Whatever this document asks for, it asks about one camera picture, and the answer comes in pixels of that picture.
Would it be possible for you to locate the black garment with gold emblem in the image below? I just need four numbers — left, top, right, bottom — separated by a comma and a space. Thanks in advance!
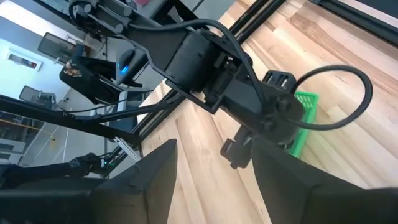
58, 55, 125, 106

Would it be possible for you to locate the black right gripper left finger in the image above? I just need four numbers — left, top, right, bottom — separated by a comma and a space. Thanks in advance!
0, 138, 179, 224

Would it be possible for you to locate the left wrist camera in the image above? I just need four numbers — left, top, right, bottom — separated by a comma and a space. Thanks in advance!
262, 69, 299, 94

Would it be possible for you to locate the black left wrist camera cable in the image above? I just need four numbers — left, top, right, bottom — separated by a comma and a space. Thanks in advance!
278, 64, 374, 132

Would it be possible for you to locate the grey mesh chair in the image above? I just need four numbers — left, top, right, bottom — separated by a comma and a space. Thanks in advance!
18, 85, 57, 110

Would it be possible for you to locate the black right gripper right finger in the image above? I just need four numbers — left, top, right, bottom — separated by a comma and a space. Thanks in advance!
251, 138, 398, 224

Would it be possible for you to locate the green plastic basket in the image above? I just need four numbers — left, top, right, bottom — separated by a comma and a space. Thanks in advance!
286, 90, 320, 159

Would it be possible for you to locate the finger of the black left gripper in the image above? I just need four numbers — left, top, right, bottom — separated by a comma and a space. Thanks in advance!
236, 125, 254, 147
220, 138, 246, 170

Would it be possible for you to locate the black computer mouse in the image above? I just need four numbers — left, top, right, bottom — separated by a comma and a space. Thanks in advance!
114, 48, 137, 85

